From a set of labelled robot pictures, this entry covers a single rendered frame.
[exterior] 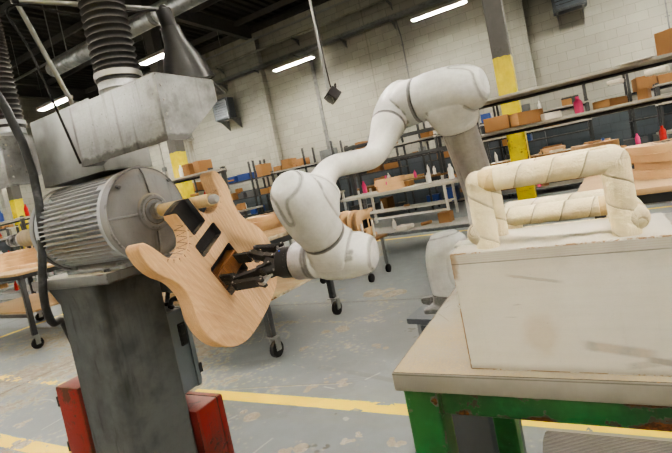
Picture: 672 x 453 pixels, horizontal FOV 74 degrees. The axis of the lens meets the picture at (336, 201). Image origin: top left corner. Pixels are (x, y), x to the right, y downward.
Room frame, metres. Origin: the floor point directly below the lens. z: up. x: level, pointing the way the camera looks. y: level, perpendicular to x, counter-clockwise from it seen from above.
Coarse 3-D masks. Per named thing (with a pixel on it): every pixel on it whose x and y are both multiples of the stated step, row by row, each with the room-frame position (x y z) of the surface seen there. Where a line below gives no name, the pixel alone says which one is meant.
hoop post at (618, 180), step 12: (612, 168) 0.54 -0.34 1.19; (624, 168) 0.53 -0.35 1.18; (612, 180) 0.54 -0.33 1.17; (624, 180) 0.53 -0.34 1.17; (612, 192) 0.54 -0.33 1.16; (624, 192) 0.53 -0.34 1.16; (612, 204) 0.54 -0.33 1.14; (624, 204) 0.53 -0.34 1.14; (636, 204) 0.54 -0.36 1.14; (612, 216) 0.55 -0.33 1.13; (624, 216) 0.54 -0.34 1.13; (612, 228) 0.55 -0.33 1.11; (624, 228) 0.54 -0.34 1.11; (636, 228) 0.53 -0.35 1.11
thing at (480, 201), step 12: (468, 192) 0.63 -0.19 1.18; (480, 192) 0.62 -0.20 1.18; (480, 204) 0.62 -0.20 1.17; (492, 204) 0.62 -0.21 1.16; (480, 216) 0.62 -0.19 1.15; (492, 216) 0.62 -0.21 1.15; (480, 228) 0.62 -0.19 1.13; (492, 228) 0.62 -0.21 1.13; (480, 240) 0.62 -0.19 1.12; (492, 240) 0.62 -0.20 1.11
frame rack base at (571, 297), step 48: (528, 240) 0.62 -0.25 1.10; (576, 240) 0.57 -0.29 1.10; (624, 240) 0.53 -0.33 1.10; (480, 288) 0.62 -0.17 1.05; (528, 288) 0.59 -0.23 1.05; (576, 288) 0.56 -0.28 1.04; (624, 288) 0.53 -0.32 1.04; (480, 336) 0.62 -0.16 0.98; (528, 336) 0.59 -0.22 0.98; (576, 336) 0.56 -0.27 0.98; (624, 336) 0.54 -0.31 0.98
